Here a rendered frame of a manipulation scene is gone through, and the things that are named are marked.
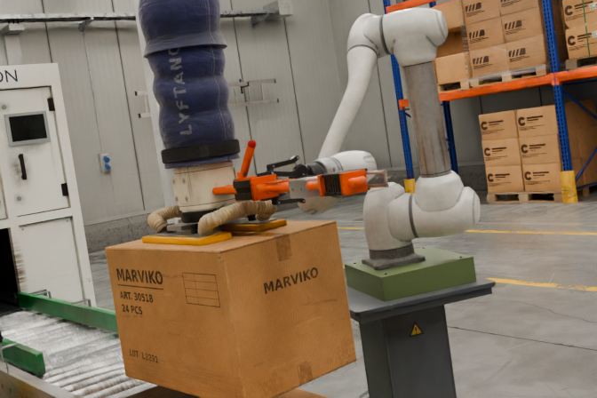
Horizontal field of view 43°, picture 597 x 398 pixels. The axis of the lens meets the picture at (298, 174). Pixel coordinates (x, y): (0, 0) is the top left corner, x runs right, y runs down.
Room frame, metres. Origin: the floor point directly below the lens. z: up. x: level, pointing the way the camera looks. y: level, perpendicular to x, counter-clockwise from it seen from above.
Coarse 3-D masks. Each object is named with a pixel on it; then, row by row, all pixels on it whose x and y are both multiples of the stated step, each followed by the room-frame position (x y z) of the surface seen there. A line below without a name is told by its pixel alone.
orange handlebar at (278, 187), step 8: (248, 176) 2.45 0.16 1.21; (264, 184) 1.90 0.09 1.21; (272, 184) 1.87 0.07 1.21; (280, 184) 1.84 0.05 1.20; (288, 184) 1.81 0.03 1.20; (312, 184) 1.74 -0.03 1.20; (352, 184) 1.64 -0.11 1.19; (360, 184) 1.65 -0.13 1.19; (216, 192) 2.07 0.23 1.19; (224, 192) 2.04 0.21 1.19; (232, 192) 2.01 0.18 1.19; (264, 192) 1.90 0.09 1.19; (272, 192) 1.87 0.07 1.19; (280, 192) 1.85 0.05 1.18
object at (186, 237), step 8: (168, 224) 2.16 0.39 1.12; (192, 224) 2.06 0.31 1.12; (168, 232) 2.15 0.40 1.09; (176, 232) 2.15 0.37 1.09; (184, 232) 2.12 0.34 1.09; (192, 232) 2.04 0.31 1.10; (216, 232) 2.01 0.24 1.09; (224, 232) 2.02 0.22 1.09; (144, 240) 2.20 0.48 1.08; (152, 240) 2.16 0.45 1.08; (160, 240) 2.12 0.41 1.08; (168, 240) 2.08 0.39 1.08; (176, 240) 2.04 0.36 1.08; (184, 240) 2.01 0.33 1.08; (192, 240) 1.98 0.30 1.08; (200, 240) 1.95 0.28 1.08; (208, 240) 1.96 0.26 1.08; (216, 240) 1.97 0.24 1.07; (224, 240) 1.99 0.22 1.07
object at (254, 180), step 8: (256, 176) 2.02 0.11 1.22; (264, 176) 1.94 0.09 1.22; (272, 176) 1.95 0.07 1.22; (240, 184) 1.94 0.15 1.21; (248, 184) 1.92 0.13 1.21; (256, 184) 1.92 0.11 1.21; (240, 192) 1.96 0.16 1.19; (248, 192) 1.93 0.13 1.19; (256, 192) 1.92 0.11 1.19; (240, 200) 1.95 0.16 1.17; (256, 200) 1.92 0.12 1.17
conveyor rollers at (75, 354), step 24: (24, 312) 4.22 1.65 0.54; (24, 336) 3.59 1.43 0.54; (48, 336) 3.49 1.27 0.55; (72, 336) 3.46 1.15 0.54; (96, 336) 3.35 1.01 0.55; (0, 360) 3.17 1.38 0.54; (48, 360) 3.04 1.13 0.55; (72, 360) 3.00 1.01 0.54; (96, 360) 2.97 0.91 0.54; (120, 360) 2.93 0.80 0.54; (72, 384) 2.65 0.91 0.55; (96, 384) 2.61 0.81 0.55; (120, 384) 2.57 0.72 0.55; (144, 384) 2.53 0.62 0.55
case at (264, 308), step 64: (128, 256) 2.15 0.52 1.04; (192, 256) 1.90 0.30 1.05; (256, 256) 1.87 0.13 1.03; (320, 256) 2.02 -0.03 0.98; (128, 320) 2.19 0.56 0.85; (192, 320) 1.94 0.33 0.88; (256, 320) 1.85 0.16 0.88; (320, 320) 1.99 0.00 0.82; (192, 384) 1.97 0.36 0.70; (256, 384) 1.83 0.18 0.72
